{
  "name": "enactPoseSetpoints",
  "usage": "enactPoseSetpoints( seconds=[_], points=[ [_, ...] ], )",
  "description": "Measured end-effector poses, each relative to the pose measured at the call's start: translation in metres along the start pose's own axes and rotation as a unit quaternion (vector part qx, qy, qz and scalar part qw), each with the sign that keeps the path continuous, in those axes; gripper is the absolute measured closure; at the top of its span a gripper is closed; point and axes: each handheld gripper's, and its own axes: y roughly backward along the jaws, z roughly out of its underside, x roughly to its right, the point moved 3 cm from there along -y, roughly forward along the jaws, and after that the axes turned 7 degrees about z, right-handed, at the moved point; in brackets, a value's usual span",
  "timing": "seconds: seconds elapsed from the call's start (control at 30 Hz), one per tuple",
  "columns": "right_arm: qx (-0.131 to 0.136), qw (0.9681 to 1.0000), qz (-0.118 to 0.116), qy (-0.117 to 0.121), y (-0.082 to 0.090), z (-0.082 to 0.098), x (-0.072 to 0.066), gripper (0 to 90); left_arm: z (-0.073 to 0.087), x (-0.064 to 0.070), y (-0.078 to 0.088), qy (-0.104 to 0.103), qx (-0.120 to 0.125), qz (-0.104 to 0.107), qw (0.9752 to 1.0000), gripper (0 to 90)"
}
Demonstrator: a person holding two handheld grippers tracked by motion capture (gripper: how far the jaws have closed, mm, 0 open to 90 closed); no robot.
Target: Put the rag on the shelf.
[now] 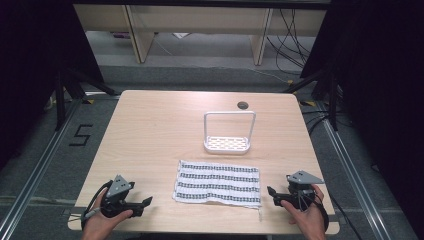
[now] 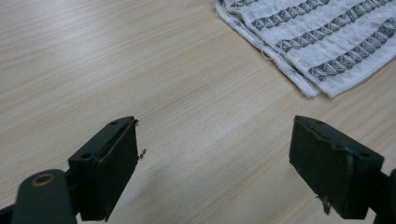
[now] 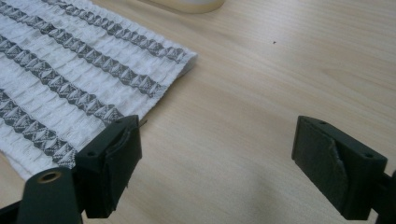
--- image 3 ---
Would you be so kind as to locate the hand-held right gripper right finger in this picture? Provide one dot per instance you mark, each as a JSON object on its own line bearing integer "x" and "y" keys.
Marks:
{"x": 339, "y": 174}

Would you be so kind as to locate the cream round object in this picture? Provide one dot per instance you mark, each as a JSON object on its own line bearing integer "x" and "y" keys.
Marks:
{"x": 190, "y": 4}

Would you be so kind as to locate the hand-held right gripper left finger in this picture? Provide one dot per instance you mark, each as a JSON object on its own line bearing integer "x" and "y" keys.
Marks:
{"x": 109, "y": 174}

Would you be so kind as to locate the white grey-striped towel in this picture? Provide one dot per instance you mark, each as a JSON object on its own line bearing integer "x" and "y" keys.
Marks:
{"x": 77, "y": 77}

